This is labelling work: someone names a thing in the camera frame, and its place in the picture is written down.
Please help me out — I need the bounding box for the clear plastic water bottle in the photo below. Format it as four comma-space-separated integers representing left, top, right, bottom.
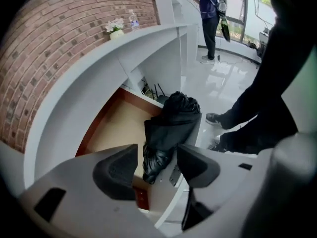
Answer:
128, 8, 140, 32

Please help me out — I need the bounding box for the white curved reception desk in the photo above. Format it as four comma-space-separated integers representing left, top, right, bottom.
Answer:
23, 23, 200, 190

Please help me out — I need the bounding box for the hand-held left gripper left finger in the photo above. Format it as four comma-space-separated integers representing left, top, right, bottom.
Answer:
92, 143, 139, 201

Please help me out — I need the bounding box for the black router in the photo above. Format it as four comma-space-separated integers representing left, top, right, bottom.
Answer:
141, 79, 172, 108

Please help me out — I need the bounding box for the person's right black shoe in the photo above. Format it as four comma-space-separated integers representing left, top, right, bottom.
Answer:
205, 112, 230, 130

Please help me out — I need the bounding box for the white counter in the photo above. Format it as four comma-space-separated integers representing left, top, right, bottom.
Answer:
150, 0, 199, 59

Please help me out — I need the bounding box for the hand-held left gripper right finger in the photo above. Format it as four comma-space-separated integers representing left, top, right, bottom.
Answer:
176, 143, 221, 189

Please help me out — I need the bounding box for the white flower pot plant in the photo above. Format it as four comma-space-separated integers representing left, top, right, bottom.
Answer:
105, 18, 125, 41

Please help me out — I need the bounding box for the wooden drawer with white front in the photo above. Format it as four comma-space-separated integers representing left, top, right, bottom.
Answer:
75, 87, 207, 230

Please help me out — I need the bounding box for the person's black shoe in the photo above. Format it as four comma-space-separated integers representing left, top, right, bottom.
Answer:
205, 112, 230, 130
209, 137, 228, 154

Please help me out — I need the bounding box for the person's left black shoe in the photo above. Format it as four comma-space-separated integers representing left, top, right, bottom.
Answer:
209, 137, 228, 154

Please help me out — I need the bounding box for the black cloth bundle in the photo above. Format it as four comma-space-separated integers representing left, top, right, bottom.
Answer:
142, 91, 203, 185

